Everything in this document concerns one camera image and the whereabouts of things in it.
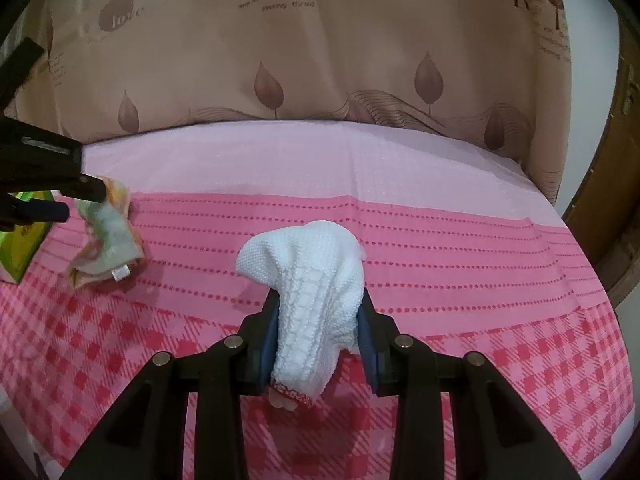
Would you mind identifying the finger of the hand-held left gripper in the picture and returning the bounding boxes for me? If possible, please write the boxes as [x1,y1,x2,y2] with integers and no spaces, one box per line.
[50,172,108,204]
[0,199,70,233]

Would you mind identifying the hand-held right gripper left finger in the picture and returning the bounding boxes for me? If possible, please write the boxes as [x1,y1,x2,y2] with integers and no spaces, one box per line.
[57,287,281,480]

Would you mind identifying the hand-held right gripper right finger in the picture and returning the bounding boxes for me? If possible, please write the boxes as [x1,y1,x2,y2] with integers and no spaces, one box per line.
[356,290,586,480]

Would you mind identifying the pale green printed sock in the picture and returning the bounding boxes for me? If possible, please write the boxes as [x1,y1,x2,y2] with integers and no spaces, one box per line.
[67,175,146,290]

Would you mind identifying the white knitted sock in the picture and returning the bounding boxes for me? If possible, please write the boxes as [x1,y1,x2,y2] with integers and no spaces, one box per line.
[235,220,368,408]

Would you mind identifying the green tissue box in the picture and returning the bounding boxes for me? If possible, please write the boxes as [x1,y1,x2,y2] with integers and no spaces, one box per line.
[0,190,53,285]

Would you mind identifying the beige leaf printed curtain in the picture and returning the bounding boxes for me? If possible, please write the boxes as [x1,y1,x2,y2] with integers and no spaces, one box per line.
[0,0,573,206]

